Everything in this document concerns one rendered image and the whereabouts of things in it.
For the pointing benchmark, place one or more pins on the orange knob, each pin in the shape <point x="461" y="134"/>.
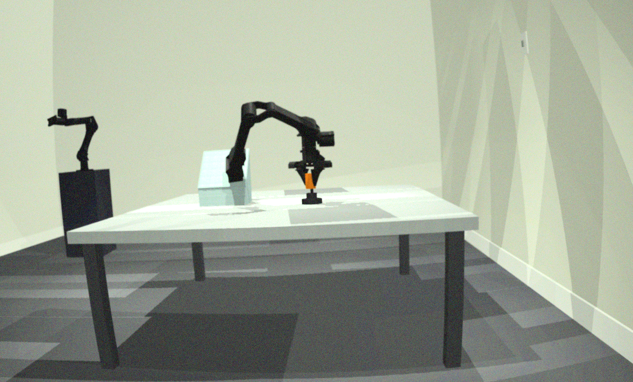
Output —
<point x="308" y="181"/>

